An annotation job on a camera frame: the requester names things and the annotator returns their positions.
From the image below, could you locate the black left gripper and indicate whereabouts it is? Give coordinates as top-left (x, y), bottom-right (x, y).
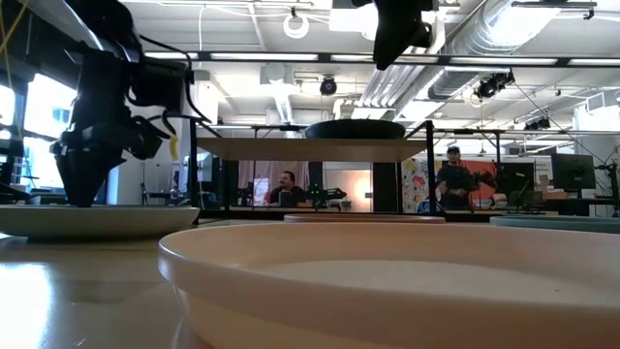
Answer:
top-left (50, 113), bottom-right (146, 207)

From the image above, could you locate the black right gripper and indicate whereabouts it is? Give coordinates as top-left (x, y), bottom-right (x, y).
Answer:
top-left (373, 0), bottom-right (436, 71)

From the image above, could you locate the pale green plate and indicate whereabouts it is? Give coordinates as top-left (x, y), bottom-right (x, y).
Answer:
top-left (0, 204), bottom-right (202, 239)

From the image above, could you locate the dark navy plate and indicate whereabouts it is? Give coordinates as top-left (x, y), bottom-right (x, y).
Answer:
top-left (303, 118), bottom-right (408, 141)

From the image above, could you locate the terracotta pink plate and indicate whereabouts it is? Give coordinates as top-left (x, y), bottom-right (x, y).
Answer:
top-left (283, 213), bottom-right (447, 225)

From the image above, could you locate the sage green plate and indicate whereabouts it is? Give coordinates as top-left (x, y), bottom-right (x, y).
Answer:
top-left (488, 215), bottom-right (620, 236)

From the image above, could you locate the peach plate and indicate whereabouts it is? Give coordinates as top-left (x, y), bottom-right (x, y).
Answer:
top-left (157, 221), bottom-right (620, 349)

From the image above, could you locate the black ceiling spotlight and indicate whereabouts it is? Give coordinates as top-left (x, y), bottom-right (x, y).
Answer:
top-left (319, 75), bottom-right (339, 97)

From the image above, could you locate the black background stand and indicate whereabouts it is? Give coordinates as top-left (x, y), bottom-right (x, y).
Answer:
top-left (0, 123), bottom-right (67, 206)

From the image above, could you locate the black spotlight cluster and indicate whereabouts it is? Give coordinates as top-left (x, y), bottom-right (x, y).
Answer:
top-left (472, 70), bottom-right (516, 101)
top-left (523, 115), bottom-right (552, 132)

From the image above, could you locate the person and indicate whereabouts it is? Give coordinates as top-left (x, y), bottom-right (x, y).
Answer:
top-left (267, 170), bottom-right (310, 206)
top-left (434, 144), bottom-right (479, 210)

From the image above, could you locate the orange partition board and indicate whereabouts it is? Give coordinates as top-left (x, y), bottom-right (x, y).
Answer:
top-left (462, 160), bottom-right (500, 207)

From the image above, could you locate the white red box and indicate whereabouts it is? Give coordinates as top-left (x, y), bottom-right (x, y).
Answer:
top-left (253, 177), bottom-right (271, 207)

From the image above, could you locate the black computer monitor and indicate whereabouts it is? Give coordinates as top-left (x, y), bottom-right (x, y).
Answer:
top-left (550, 153), bottom-right (597, 191)
top-left (497, 162), bottom-right (536, 194)

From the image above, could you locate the background desk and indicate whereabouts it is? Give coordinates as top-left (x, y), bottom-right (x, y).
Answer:
top-left (535, 188), bottom-right (620, 218)

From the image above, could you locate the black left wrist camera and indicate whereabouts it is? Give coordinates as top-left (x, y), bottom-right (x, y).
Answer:
top-left (129, 120), bottom-right (165, 161)

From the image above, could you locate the silver ventilation duct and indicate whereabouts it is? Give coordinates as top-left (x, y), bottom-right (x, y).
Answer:
top-left (425, 0), bottom-right (563, 101)

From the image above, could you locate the white cable coil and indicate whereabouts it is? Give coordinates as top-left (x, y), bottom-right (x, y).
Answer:
top-left (282, 5), bottom-right (311, 41)

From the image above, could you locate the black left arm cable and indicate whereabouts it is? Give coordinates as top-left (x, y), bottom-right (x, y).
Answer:
top-left (123, 33), bottom-right (213, 140)

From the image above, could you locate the yellow hanging cable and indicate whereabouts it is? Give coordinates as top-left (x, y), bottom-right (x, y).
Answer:
top-left (0, 0), bottom-right (31, 91)

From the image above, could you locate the colourful wall poster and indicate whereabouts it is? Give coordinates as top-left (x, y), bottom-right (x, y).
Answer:
top-left (401, 158), bottom-right (437, 214)

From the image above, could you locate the black aluminium table frame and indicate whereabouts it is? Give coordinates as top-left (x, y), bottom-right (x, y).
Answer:
top-left (196, 206), bottom-right (490, 222)

